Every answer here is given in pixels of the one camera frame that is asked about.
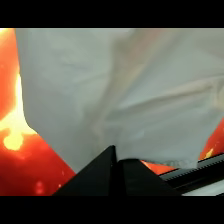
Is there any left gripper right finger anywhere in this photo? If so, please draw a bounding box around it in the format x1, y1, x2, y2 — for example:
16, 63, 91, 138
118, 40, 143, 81
118, 158, 181, 197

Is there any white shirt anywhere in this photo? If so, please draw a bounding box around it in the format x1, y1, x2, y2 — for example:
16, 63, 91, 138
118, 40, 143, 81
14, 28, 224, 175

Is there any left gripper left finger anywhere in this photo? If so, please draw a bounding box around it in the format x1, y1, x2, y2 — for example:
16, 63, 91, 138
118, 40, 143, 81
53, 145, 119, 197

